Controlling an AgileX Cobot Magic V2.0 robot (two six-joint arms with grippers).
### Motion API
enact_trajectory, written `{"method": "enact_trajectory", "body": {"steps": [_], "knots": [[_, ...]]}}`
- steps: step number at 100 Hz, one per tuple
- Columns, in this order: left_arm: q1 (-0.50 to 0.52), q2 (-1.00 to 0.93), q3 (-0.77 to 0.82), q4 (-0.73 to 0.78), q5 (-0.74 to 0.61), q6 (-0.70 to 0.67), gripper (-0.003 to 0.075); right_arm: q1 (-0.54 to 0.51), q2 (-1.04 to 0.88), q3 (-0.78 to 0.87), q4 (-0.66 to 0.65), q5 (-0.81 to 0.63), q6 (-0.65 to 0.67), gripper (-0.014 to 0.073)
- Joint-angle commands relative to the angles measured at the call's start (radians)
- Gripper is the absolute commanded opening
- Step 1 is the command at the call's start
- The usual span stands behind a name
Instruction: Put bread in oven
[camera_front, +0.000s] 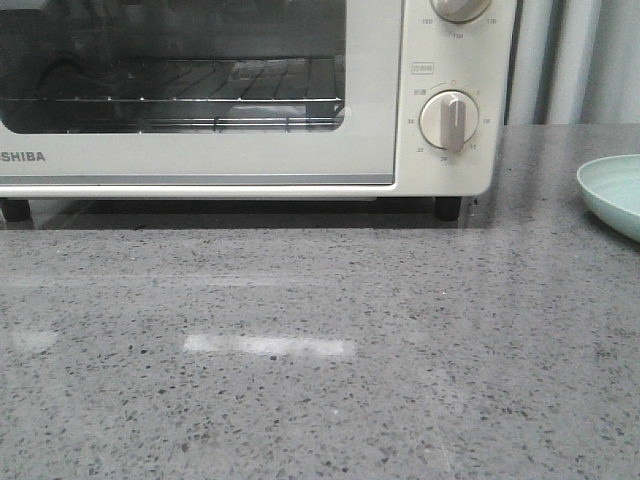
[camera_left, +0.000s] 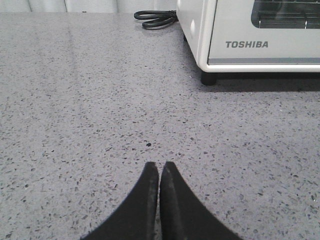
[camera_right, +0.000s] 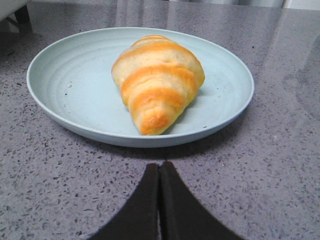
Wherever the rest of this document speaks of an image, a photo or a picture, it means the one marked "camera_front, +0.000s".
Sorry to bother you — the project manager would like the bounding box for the cream white toaster oven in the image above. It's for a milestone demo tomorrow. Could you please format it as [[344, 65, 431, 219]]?
[[1, 1, 516, 200]]

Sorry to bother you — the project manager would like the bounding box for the glass oven door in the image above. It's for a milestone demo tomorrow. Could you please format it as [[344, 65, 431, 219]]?
[[1, 1, 403, 188]]

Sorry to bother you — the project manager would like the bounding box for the grey curtain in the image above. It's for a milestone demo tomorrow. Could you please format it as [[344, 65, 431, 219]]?
[[505, 1, 639, 125]]

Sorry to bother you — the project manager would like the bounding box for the metal wire oven rack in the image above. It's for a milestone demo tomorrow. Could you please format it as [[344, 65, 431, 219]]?
[[1, 56, 346, 134]]

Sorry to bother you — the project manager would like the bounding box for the black oven foot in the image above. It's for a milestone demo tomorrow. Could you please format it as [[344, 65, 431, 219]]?
[[434, 196, 462, 222], [0, 199, 31, 222]]

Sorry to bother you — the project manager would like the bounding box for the black right oven foot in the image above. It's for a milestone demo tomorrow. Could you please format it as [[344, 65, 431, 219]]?
[[434, 196, 462, 222]]

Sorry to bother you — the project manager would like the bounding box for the black left oven foot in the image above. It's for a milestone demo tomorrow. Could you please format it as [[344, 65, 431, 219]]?
[[0, 199, 31, 222]]

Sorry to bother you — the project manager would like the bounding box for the light green plate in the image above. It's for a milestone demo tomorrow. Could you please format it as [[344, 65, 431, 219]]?
[[576, 154, 639, 242]]

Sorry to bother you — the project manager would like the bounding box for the upper temperature knob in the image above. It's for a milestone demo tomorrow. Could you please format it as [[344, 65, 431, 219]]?
[[431, 0, 491, 24]]

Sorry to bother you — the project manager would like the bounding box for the lower timer knob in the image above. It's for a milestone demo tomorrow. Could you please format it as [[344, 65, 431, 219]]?
[[419, 90, 479, 153]]

